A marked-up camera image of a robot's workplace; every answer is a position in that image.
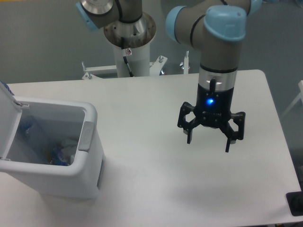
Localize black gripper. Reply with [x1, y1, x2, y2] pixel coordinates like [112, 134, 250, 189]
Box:
[177, 85, 245, 152]

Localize white green wrapper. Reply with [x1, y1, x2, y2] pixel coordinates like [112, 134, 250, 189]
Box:
[61, 138, 78, 165]

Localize clear plastic water bottle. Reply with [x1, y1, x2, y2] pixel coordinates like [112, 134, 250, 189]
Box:
[18, 116, 70, 166]

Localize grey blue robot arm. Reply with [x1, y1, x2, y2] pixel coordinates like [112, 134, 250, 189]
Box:
[76, 0, 262, 144]

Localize white plastic trash can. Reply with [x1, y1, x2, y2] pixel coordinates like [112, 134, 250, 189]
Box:
[0, 96, 104, 199]

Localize white trash can lid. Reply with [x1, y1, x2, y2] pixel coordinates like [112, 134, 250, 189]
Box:
[0, 83, 29, 158]

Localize white furniture leg right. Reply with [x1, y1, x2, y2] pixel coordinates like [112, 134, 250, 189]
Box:
[281, 80, 303, 118]

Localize black device at table edge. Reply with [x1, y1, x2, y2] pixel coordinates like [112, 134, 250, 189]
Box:
[286, 192, 303, 217]

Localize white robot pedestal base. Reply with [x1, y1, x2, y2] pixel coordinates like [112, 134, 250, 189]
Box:
[81, 13, 191, 80]

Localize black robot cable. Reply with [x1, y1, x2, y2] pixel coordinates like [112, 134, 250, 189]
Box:
[120, 36, 135, 78]

